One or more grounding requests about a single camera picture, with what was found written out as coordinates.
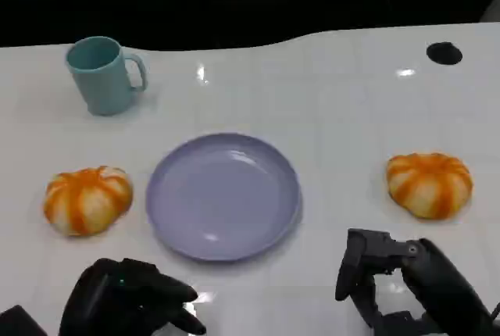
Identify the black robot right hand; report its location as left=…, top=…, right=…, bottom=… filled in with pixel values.
left=334, top=227, right=500, bottom=336

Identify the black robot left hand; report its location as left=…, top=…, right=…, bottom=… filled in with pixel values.
left=58, top=257, right=207, bottom=336

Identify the orange and white bread roll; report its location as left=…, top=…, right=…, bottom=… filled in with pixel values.
left=386, top=152, right=474, bottom=220
left=42, top=165, right=134, bottom=238

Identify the lilac plate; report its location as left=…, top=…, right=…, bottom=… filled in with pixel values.
left=145, top=132, right=302, bottom=263

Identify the pale green mug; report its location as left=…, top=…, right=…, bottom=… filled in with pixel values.
left=65, top=36, right=149, bottom=116

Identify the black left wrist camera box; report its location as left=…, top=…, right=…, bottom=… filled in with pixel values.
left=0, top=304, right=48, bottom=336

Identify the black table cable hole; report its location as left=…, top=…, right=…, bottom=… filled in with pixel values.
left=426, top=41, right=463, bottom=66

